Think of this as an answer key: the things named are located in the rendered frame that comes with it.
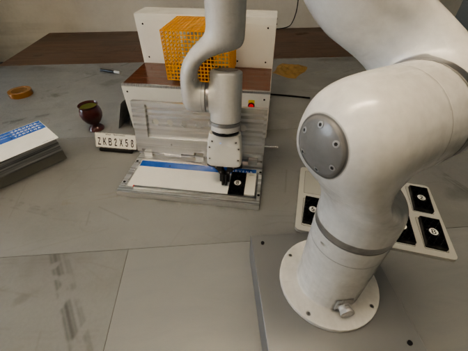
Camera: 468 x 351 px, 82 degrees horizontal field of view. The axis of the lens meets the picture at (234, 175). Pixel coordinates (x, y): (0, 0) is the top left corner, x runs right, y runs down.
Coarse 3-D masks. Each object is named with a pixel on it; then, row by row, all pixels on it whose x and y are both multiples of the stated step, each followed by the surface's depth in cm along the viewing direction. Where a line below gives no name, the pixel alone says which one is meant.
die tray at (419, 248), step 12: (300, 180) 87; (312, 180) 87; (300, 192) 83; (312, 192) 83; (408, 192) 83; (300, 204) 79; (408, 204) 79; (432, 204) 79; (300, 216) 76; (432, 216) 76; (300, 228) 73; (420, 228) 73; (444, 228) 73; (420, 240) 70; (408, 252) 68; (420, 252) 67; (432, 252) 67; (444, 252) 67
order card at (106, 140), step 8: (96, 136) 99; (104, 136) 99; (112, 136) 98; (120, 136) 98; (128, 136) 98; (96, 144) 100; (104, 144) 100; (112, 144) 99; (120, 144) 99; (128, 144) 99
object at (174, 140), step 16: (144, 112) 87; (160, 112) 87; (176, 112) 86; (192, 112) 86; (256, 112) 83; (144, 128) 89; (160, 128) 90; (176, 128) 89; (192, 128) 88; (208, 128) 88; (256, 128) 86; (144, 144) 92; (160, 144) 91; (176, 144) 91; (192, 144) 90; (256, 144) 88
